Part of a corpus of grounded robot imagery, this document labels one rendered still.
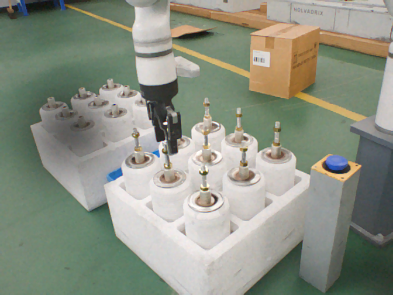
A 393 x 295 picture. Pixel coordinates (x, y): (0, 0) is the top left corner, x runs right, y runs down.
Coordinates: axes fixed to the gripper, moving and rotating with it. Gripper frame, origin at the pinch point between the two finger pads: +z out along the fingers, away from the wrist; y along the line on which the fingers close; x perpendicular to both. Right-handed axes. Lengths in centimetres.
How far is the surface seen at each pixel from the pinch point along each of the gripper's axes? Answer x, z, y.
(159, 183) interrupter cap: -3.0, 9.4, 0.3
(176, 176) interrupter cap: 1.6, 9.7, -0.4
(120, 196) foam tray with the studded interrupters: -10.4, 16.7, -9.9
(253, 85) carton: 83, 32, -87
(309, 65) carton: 110, 24, -75
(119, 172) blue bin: -5.5, 24.2, -32.0
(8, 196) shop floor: -41, 35, -55
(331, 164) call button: 24.4, 2.3, 22.6
